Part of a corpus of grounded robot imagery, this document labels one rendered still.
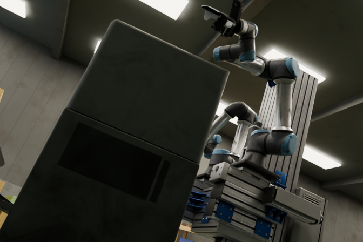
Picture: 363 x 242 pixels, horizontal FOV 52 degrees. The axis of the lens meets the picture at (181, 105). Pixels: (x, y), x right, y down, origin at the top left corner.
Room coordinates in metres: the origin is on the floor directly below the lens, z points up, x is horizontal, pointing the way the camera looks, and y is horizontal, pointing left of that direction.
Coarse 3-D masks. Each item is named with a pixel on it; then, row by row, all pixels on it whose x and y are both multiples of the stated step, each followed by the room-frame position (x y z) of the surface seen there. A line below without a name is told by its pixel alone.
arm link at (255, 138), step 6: (252, 132) 1.91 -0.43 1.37; (258, 132) 1.87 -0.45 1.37; (264, 132) 1.87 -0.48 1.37; (270, 132) 1.88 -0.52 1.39; (252, 138) 1.90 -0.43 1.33; (258, 138) 1.87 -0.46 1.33; (264, 138) 1.84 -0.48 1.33; (252, 144) 1.89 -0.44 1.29; (258, 144) 1.87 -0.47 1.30; (264, 144) 1.84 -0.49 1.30; (258, 150) 1.87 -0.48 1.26; (264, 150) 1.86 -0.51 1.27
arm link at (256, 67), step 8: (216, 48) 1.57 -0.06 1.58; (224, 48) 1.52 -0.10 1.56; (216, 56) 1.57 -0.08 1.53; (224, 56) 1.54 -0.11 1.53; (232, 64) 1.63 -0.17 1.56; (240, 64) 1.63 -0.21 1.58; (248, 64) 1.65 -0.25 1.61; (256, 64) 1.69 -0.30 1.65; (264, 64) 1.72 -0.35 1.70; (256, 72) 1.75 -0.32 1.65; (264, 72) 1.75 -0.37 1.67
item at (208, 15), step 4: (204, 8) 1.27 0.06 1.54; (208, 8) 1.27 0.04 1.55; (212, 8) 1.28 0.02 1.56; (208, 12) 1.30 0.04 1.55; (212, 12) 1.29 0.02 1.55; (216, 12) 1.28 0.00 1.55; (204, 16) 1.31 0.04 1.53; (208, 16) 1.31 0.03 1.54; (212, 16) 1.31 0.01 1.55; (216, 16) 1.31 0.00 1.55
